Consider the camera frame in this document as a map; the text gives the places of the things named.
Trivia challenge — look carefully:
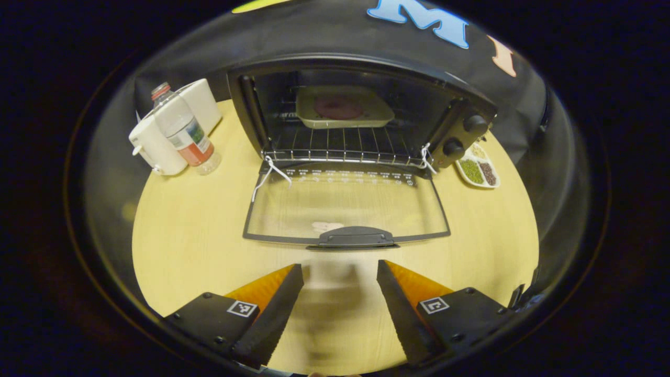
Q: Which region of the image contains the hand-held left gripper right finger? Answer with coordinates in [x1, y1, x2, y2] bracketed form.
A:
[377, 260, 518, 367]

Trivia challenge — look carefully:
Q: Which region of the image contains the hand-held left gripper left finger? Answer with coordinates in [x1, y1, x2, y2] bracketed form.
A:
[164, 263, 304, 369]

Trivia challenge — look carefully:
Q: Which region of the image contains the black electric oven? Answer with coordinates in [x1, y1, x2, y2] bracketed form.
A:
[226, 52, 498, 250]

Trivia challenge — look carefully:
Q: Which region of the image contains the cream square plate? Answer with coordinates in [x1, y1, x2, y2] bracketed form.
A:
[296, 85, 396, 130]

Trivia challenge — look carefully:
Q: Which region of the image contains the round dark red food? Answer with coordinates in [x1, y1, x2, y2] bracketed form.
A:
[314, 94, 365, 120]

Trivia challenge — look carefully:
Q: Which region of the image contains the white divided dish with beans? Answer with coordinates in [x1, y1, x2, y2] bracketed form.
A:
[455, 144, 501, 190]

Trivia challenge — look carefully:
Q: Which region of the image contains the clear plastic bottle red label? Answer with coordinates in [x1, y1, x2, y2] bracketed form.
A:
[151, 82, 221, 175]

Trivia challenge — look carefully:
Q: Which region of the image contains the white toaster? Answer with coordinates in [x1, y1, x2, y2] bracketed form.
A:
[128, 79, 223, 176]

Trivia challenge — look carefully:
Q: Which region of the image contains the black backdrop cloth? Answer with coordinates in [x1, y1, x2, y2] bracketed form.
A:
[79, 0, 582, 294]

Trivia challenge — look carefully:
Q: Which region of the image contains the wire oven rack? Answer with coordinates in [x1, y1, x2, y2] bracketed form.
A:
[260, 125, 436, 168]

